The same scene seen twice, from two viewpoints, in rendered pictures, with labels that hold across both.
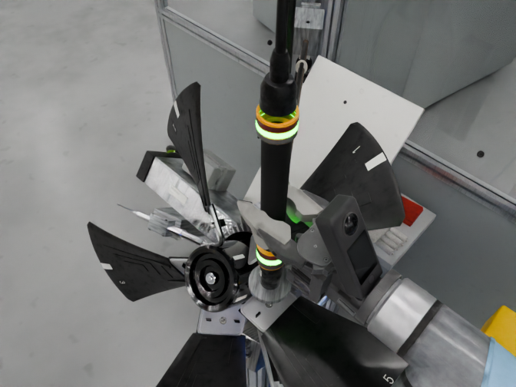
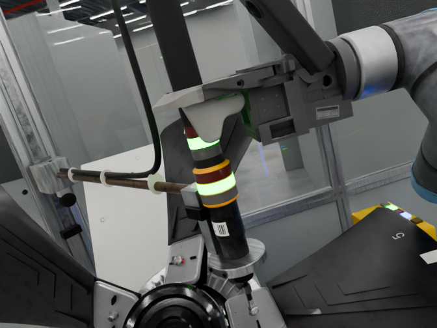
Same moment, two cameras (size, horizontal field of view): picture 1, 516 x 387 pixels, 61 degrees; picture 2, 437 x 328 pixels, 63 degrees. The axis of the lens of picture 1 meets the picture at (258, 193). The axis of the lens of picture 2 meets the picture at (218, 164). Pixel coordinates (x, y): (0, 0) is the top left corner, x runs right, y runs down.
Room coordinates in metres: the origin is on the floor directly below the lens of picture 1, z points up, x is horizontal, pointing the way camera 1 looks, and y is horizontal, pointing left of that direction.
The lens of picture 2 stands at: (0.07, 0.26, 1.48)
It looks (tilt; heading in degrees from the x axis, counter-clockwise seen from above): 14 degrees down; 312
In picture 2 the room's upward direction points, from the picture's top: 16 degrees counter-clockwise
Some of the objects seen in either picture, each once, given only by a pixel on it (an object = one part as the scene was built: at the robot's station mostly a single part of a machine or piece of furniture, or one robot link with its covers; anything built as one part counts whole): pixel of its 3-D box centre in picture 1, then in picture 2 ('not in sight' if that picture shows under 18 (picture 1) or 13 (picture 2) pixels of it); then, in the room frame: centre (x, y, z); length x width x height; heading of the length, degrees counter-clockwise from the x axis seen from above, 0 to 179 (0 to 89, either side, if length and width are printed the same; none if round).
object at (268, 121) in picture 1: (277, 122); not in sight; (0.34, -0.02, 1.61); 0.04 x 0.04 x 0.03
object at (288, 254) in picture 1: (291, 243); (240, 81); (0.29, -0.04, 1.46); 0.09 x 0.05 x 0.02; 56
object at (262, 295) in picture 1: (271, 263); (222, 224); (0.35, -0.02, 1.31); 0.09 x 0.07 x 0.10; 171
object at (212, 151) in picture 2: not in sight; (206, 150); (0.34, -0.02, 1.40); 0.03 x 0.03 x 0.01
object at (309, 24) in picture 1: (307, 30); (52, 174); (0.96, -0.12, 1.35); 0.10 x 0.07 x 0.08; 171
